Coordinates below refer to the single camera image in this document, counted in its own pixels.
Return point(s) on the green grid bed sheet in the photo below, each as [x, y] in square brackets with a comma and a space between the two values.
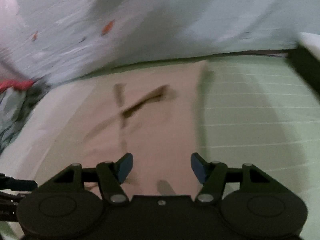
[251, 109]

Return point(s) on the black and white object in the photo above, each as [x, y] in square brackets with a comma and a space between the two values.
[304, 59]

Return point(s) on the grey checked cloth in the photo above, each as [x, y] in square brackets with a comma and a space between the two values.
[16, 106]

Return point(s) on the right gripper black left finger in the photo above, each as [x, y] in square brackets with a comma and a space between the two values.
[108, 175]

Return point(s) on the pink beige garment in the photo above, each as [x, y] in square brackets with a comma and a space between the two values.
[150, 113]

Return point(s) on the light blue carrot-print duvet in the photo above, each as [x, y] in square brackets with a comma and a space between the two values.
[62, 40]

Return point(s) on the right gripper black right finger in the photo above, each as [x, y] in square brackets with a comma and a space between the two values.
[215, 175]

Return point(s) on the red cloth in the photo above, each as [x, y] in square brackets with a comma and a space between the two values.
[16, 85]

